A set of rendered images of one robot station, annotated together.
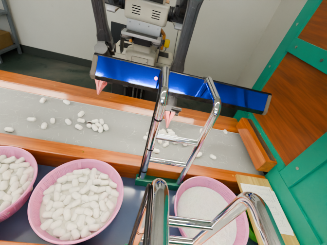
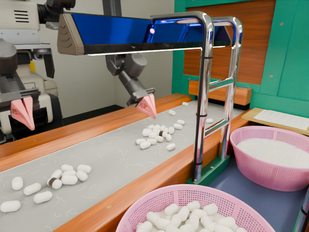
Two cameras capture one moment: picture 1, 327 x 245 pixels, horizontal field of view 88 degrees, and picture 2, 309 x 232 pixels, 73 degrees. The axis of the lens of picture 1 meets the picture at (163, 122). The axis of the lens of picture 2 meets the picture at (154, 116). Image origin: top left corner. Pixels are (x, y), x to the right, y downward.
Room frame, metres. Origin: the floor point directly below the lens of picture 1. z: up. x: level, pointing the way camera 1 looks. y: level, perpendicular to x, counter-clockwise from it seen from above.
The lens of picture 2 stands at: (0.08, 0.39, 1.07)
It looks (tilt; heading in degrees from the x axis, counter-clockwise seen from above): 21 degrees down; 323
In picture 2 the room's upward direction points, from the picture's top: straight up
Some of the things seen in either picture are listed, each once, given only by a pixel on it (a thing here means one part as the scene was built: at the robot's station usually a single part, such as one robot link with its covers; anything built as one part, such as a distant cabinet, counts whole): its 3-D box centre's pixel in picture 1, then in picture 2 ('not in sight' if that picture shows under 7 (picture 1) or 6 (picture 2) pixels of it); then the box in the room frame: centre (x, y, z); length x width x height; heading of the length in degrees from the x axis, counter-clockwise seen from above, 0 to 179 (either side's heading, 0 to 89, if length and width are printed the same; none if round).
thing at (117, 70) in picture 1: (185, 84); (172, 35); (0.55, -0.04, 1.08); 0.62 x 0.08 x 0.07; 99
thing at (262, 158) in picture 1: (253, 141); (217, 90); (0.68, -0.46, 0.83); 0.30 x 0.06 x 0.07; 9
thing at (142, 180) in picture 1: (171, 135); (191, 101); (0.47, -0.04, 0.90); 0.20 x 0.19 x 0.45; 99
